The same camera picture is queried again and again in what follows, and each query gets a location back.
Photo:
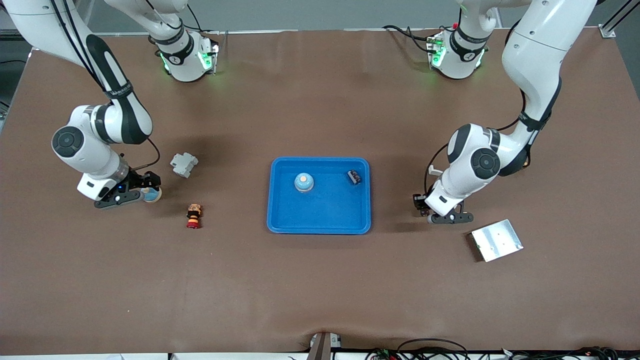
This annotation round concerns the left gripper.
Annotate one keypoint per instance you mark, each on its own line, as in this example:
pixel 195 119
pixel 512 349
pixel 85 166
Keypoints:
pixel 419 202

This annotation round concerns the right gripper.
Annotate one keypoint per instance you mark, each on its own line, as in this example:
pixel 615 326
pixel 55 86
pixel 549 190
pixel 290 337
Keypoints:
pixel 136 178

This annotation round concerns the long brown capacitor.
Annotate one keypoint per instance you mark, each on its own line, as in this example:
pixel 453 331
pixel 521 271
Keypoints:
pixel 425 213

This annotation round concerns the blue desk bell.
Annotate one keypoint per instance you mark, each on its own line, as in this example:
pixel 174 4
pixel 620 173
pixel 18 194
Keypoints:
pixel 304 183
pixel 154 196

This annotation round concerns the short black printed capacitor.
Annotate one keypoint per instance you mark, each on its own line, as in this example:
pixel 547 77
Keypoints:
pixel 354 177

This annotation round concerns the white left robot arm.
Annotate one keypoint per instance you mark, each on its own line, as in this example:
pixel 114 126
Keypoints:
pixel 535 55

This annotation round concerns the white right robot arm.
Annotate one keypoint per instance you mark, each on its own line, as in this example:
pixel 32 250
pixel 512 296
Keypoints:
pixel 100 145

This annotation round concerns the blue plastic tray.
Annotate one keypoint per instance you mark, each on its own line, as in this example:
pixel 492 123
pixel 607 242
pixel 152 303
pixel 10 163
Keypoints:
pixel 330 210

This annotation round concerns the white circuit breaker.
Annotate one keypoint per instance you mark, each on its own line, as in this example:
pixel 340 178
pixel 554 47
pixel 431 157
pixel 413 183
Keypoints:
pixel 184 165

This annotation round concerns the orange striped emergency stop button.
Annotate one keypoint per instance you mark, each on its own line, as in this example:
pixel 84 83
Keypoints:
pixel 194 216

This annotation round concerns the silver metal plate box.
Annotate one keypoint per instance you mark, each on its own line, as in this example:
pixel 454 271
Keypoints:
pixel 497 241

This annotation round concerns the brown table mat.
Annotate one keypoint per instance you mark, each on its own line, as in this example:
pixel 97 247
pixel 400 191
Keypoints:
pixel 320 280

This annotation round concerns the brown camera mount post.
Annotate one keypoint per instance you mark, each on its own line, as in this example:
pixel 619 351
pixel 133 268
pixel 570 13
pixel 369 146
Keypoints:
pixel 321 347

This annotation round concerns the aluminium frame beam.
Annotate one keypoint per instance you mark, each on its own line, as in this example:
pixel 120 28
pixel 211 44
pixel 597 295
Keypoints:
pixel 607 31

